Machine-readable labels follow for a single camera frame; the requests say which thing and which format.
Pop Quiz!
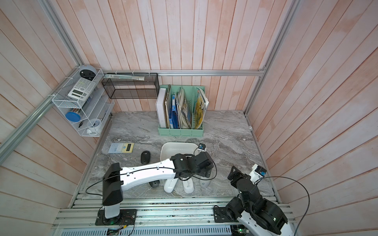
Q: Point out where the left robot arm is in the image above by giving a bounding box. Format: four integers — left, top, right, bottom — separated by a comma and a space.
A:
96, 151, 216, 225

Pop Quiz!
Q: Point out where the dark grey mouse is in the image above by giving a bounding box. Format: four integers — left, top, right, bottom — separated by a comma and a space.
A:
149, 180, 160, 188

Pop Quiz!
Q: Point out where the yellow picture book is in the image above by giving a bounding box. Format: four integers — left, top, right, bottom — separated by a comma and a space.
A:
193, 87, 209, 129

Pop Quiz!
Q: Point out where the blue lid jar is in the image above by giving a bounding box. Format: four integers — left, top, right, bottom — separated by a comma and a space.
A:
65, 109, 81, 123

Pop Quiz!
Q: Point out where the green magazine file holder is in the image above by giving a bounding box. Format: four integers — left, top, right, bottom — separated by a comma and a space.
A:
157, 85, 205, 137

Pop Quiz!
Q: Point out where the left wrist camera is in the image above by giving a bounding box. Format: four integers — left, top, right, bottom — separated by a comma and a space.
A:
196, 143, 206, 153

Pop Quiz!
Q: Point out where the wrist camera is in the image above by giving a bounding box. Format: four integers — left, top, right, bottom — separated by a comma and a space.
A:
196, 143, 206, 153
249, 164, 267, 184

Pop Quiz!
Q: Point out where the blue book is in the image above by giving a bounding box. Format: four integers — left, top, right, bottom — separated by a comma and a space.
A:
170, 94, 179, 129

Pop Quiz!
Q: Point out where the ruler on basket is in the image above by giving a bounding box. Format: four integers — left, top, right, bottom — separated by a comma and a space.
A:
104, 74, 145, 81

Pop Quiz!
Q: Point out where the black mesh basket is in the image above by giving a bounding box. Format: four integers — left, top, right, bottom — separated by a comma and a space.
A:
101, 73, 159, 99

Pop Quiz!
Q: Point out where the white mouse with label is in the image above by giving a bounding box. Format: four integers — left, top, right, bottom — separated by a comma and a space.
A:
182, 179, 195, 194

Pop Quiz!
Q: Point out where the white binder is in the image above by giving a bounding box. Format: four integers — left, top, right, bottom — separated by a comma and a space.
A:
156, 88, 167, 128

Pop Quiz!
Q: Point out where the white wire shelf rack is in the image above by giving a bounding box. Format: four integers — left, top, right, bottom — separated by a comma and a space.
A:
52, 66, 114, 137

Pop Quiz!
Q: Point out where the white calculator on shelf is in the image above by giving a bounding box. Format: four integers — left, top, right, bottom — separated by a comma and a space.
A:
68, 78, 95, 101

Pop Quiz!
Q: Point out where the black slim mouse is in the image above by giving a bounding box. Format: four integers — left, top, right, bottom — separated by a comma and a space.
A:
140, 150, 151, 165

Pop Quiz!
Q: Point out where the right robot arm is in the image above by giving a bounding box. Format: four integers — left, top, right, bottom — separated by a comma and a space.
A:
225, 164, 302, 236

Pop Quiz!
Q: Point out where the white cup on shelf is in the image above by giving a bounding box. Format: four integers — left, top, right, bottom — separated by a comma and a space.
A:
86, 119, 101, 135

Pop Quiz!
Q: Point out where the yellow blue calculator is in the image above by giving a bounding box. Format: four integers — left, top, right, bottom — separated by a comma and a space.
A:
108, 143, 134, 154

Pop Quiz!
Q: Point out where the white storage box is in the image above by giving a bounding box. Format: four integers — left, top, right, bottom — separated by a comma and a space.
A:
160, 142, 198, 161

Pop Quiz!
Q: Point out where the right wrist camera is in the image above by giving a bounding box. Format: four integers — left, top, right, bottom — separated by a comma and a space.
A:
249, 164, 267, 184

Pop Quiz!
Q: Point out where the round black white speaker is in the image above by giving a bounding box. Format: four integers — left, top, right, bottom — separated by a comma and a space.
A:
79, 65, 97, 81

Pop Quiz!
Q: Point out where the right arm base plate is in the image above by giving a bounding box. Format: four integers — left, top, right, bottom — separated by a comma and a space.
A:
213, 205, 236, 223

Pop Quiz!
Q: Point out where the light grey mouse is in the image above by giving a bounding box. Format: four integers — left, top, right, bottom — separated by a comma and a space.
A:
199, 178, 211, 188

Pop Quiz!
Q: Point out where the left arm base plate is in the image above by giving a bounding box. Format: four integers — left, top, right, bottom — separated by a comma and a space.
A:
95, 209, 137, 226

